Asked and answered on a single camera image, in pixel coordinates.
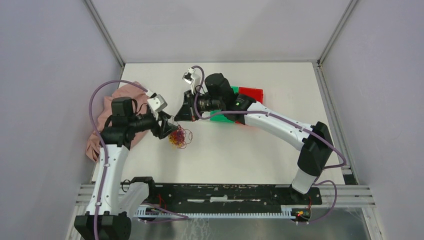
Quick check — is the red plastic bin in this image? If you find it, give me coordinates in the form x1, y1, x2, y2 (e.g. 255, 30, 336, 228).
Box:
232, 86, 264, 111

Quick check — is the coloured wire bundle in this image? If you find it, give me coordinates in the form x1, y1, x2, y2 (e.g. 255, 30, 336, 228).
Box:
167, 125, 194, 150

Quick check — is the white slotted cable duct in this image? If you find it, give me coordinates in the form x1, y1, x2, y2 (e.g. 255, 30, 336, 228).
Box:
133, 205, 296, 220

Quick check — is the pink cloth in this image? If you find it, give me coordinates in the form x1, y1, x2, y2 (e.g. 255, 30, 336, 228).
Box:
85, 81, 156, 162

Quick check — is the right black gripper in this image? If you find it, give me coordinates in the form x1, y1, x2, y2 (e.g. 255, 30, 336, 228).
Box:
174, 88, 224, 122

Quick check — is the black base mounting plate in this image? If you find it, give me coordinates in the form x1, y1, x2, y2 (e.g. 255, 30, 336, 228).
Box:
146, 183, 323, 214

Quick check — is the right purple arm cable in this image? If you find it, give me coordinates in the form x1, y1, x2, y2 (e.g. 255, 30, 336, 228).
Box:
191, 65, 348, 224

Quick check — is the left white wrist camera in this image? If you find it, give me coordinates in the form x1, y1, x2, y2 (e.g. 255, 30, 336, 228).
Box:
147, 93, 168, 113

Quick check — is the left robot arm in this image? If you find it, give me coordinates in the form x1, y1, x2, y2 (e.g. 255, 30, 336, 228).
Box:
74, 93, 178, 240

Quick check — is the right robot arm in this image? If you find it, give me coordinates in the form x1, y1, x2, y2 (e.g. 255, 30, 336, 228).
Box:
175, 69, 334, 204

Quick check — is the green plastic bin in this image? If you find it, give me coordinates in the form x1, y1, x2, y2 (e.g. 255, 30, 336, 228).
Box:
209, 85, 245, 124

